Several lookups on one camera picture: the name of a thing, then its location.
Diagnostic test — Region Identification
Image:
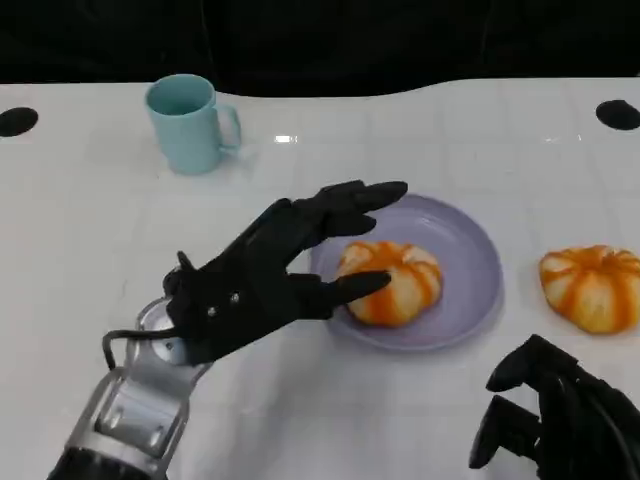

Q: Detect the pale green mug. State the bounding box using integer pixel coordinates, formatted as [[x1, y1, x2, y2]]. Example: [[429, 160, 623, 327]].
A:
[[144, 73, 242, 176]]

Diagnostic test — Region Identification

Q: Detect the orange white toy bread roll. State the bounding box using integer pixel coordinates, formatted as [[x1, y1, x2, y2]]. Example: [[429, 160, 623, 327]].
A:
[[538, 244, 640, 335], [335, 240, 444, 329]]

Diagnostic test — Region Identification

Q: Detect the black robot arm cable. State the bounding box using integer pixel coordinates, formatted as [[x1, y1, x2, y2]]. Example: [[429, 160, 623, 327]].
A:
[[102, 327, 177, 372]]

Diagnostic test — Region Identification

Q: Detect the lilac plate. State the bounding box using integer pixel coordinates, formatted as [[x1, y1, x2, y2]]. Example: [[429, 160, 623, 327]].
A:
[[309, 193, 504, 354]]

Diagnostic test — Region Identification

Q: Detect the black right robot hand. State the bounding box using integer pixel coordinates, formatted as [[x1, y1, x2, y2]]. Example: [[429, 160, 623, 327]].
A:
[[468, 333, 640, 480]]

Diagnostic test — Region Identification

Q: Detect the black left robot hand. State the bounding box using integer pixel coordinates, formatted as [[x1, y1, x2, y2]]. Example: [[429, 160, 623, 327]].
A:
[[199, 180, 409, 320]]

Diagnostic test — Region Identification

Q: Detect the black table grommet hole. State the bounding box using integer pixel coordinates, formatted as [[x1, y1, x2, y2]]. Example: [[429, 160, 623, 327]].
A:
[[595, 99, 640, 132], [0, 106, 40, 137]]

